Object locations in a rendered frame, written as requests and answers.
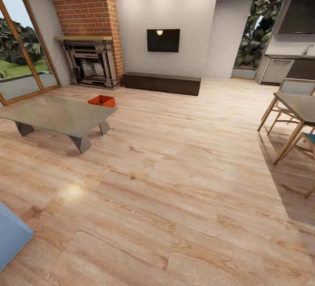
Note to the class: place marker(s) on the coffee table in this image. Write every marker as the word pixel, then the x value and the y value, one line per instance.
pixel 71 118

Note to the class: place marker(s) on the cabinet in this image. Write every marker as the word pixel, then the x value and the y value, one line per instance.
pixel 297 17
pixel 162 83

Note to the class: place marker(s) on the storage box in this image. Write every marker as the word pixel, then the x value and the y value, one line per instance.
pixel 103 101

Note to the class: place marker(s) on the wall mounted tv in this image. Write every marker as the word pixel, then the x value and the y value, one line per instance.
pixel 163 40

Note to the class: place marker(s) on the door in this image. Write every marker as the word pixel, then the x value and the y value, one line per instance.
pixel 25 66

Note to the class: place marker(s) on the breakfast table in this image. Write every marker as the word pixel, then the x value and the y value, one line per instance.
pixel 302 106

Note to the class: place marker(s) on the sofa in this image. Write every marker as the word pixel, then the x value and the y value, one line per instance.
pixel 14 235

